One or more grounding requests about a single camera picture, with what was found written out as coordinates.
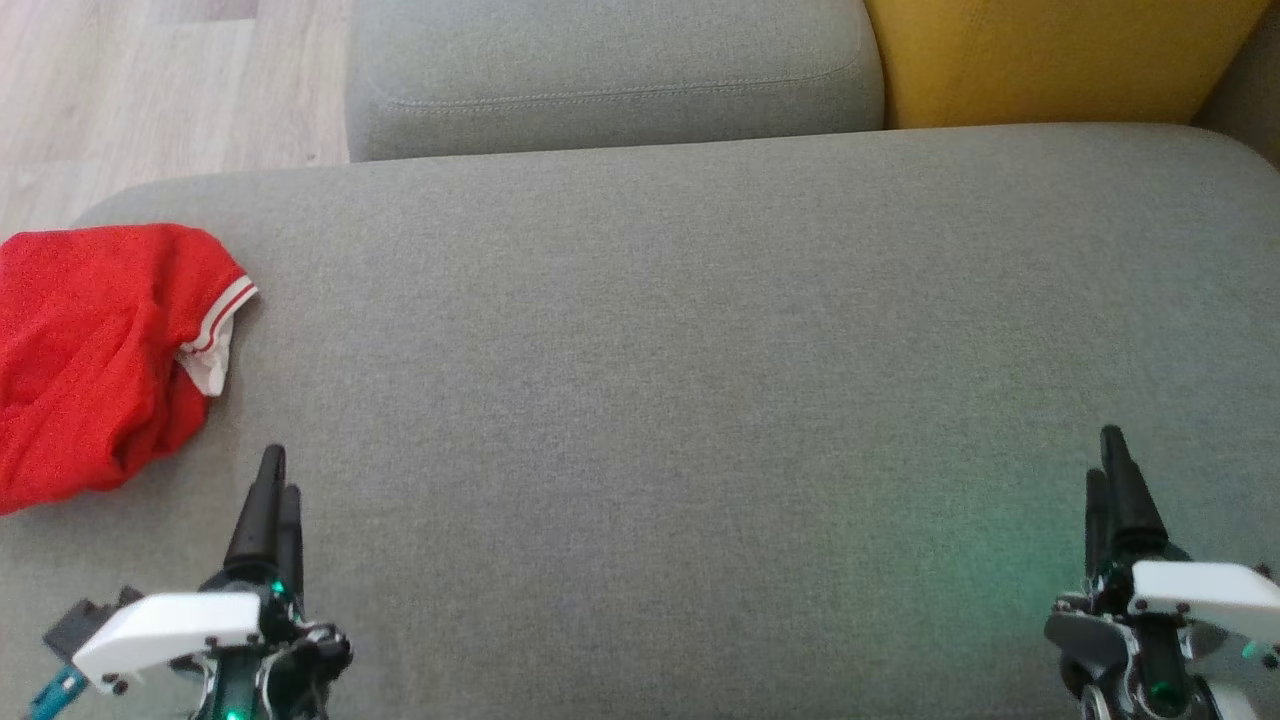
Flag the grey sofa seat cushion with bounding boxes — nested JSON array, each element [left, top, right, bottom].
[[0, 122, 1280, 720]]

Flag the left camera cable teal plug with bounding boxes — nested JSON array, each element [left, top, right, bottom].
[[28, 665, 89, 720]]

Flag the grey sofa back cushion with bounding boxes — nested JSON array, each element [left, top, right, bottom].
[[345, 0, 887, 163]]

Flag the red jersey with number 23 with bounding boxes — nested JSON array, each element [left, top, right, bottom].
[[0, 223, 259, 471]]

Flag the yellow sofa cushion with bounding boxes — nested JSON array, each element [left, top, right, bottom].
[[865, 0, 1273, 129]]

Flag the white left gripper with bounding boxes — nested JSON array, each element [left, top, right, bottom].
[[72, 444, 305, 694]]

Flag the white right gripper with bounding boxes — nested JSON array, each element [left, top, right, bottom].
[[1085, 425, 1280, 643]]

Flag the small grey sofa cushion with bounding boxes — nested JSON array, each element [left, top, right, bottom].
[[1192, 20, 1280, 169]]

